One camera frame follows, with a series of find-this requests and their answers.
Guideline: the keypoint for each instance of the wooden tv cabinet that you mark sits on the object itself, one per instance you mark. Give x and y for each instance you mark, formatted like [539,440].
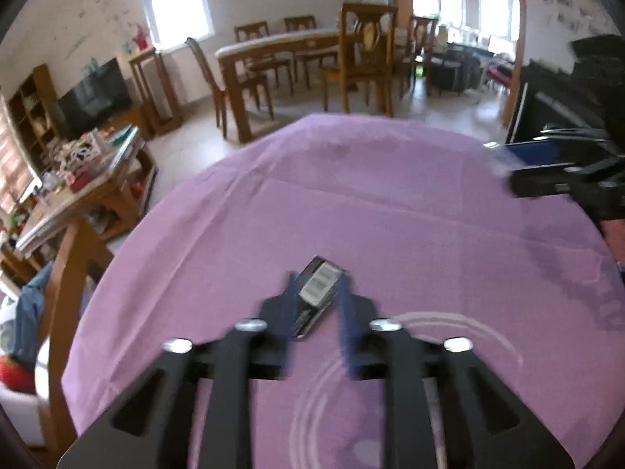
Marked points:
[134,116]

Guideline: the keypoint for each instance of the tall wooden stand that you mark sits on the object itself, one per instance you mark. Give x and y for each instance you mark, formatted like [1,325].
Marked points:
[156,90]

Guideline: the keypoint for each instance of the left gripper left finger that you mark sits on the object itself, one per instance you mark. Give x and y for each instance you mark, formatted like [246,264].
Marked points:
[192,405]

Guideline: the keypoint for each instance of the wooden bookshelf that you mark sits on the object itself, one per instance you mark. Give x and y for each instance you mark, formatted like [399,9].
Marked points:
[32,108]

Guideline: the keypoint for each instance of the wooden sofa with cushions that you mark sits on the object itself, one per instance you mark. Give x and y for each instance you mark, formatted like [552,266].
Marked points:
[42,419]

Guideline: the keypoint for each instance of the wooden dining chair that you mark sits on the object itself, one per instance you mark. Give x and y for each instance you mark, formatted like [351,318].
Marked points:
[365,53]
[220,93]

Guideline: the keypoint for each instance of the wooden dining chair front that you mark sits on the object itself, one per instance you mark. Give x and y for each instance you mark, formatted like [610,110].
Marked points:
[365,53]

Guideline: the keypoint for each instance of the purple tablecloth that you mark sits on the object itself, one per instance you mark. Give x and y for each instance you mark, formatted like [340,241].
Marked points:
[425,228]

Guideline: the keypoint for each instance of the wooden dining table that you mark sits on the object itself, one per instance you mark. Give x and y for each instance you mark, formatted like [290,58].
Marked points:
[255,52]

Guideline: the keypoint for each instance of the black television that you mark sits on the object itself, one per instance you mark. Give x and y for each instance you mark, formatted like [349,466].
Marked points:
[101,94]

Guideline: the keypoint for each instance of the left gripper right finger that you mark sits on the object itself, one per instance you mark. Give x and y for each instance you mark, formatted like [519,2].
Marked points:
[443,405]

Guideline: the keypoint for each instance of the pink window blind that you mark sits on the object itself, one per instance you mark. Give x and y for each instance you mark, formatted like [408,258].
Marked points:
[18,176]

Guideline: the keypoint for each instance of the wooden coffee table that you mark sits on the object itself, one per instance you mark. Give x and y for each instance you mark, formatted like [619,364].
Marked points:
[114,189]

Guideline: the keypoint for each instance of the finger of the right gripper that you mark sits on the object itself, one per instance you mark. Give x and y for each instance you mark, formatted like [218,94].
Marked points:
[561,178]
[548,152]

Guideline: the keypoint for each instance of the blue jeans cloth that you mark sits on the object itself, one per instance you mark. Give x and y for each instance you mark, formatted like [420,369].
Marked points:
[28,314]

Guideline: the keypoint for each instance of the red cushion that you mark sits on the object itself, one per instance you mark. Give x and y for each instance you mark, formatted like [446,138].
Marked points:
[15,376]

